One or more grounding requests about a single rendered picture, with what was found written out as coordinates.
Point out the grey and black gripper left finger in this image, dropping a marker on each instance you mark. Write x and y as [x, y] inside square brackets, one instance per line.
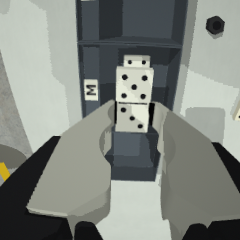
[67, 180]

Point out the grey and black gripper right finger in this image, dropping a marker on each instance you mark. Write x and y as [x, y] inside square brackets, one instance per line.
[200, 180]

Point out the black hex nut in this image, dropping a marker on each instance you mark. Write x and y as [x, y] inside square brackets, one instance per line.
[215, 25]

